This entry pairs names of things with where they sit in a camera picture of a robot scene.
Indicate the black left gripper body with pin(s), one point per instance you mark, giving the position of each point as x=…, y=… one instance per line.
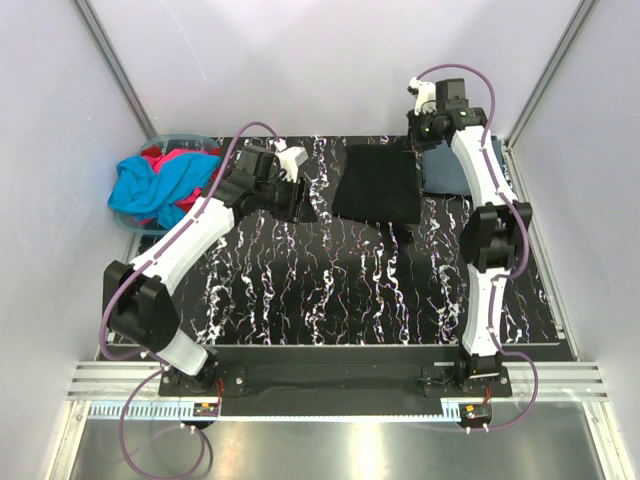
x=287, y=205

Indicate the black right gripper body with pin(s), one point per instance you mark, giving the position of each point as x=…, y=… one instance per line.
x=423, y=136

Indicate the black t shirt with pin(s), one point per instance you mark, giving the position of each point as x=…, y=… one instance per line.
x=379, y=186

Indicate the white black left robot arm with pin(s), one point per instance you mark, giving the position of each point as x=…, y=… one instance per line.
x=137, y=297

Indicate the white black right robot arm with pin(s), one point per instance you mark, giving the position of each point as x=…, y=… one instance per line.
x=494, y=243

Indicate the folded grey-blue t shirt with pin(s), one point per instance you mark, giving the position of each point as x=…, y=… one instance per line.
x=447, y=172

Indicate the teal plastic laundry basket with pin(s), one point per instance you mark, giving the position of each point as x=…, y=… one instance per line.
x=166, y=143

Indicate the pink t shirt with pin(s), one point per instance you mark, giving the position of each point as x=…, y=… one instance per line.
x=168, y=214

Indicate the red t shirt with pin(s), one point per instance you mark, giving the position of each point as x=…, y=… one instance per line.
x=200, y=195

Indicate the bright blue t shirt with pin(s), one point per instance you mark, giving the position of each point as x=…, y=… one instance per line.
x=134, y=192

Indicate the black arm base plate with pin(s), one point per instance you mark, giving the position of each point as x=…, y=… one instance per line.
x=335, y=375

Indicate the aluminium frame post right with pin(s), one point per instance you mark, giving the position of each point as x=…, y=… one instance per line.
x=570, y=35

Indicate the aluminium frame post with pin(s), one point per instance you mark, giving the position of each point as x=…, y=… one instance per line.
x=107, y=52
x=570, y=35

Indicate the aluminium front rail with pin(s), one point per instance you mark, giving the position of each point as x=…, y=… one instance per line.
x=109, y=380

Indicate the aluminium frame post left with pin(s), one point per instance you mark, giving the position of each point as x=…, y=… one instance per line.
x=107, y=52

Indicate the white slotted cable duct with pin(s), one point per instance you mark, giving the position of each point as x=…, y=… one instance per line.
x=426, y=410

